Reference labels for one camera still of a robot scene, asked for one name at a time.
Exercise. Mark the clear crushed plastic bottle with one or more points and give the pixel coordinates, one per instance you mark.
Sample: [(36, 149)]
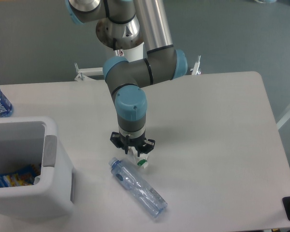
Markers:
[(128, 177)]

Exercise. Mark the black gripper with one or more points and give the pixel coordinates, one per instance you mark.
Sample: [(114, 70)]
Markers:
[(142, 145)]

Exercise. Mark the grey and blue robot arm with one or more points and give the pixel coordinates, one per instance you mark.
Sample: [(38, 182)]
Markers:
[(122, 25)]

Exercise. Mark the white trash can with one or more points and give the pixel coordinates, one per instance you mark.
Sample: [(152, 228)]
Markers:
[(34, 140)]

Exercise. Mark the white paper wrapper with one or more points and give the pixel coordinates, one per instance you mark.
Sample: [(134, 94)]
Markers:
[(140, 161)]

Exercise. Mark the colourful snack wrapper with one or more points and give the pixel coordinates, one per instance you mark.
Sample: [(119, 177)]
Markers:
[(22, 177)]

